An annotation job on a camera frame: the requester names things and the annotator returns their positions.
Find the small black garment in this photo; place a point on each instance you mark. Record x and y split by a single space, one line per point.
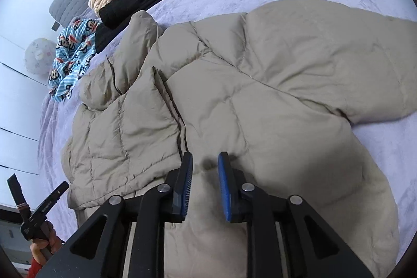
104 37

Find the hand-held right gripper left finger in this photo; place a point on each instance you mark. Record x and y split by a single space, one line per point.
186 186

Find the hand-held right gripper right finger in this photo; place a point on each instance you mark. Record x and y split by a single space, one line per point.
224 188

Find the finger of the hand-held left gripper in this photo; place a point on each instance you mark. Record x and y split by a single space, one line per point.
52 198
16 191

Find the person's left hand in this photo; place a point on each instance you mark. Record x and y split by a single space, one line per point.
44 248

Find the blue monkey-print cloth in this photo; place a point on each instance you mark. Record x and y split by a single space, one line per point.
70 50

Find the beige puffer jacket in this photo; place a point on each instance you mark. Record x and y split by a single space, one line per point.
247 92

